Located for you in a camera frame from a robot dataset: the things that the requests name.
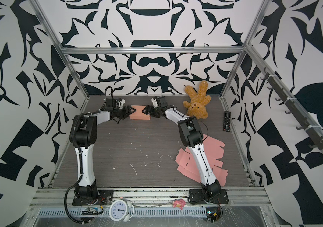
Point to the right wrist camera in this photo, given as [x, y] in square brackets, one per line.
[155, 102]

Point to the right green circuit board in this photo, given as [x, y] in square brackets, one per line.
[214, 214]

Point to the black remote control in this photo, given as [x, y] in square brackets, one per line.
[227, 121]

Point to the white round alarm clock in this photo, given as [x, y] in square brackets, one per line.
[121, 210]

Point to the green circuit board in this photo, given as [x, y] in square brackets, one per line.
[90, 211]
[214, 214]

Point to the black wall hook rail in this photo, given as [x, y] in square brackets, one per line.
[307, 124]

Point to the small pink toy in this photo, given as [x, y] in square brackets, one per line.
[179, 203]

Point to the left green circuit board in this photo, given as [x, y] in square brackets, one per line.
[90, 211]

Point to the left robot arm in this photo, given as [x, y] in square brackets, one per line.
[83, 136]

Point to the pink cardboard box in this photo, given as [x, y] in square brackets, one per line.
[202, 163]

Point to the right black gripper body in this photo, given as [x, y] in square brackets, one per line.
[156, 113]

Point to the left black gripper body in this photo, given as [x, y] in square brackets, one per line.
[120, 113]

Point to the orange cardboard box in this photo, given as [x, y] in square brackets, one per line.
[138, 114]

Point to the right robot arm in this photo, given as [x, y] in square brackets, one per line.
[192, 137]

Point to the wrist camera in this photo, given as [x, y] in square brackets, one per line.
[155, 102]
[120, 103]

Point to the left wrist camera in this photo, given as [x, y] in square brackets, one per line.
[120, 103]

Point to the brown teddy bear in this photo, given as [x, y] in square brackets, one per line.
[198, 100]

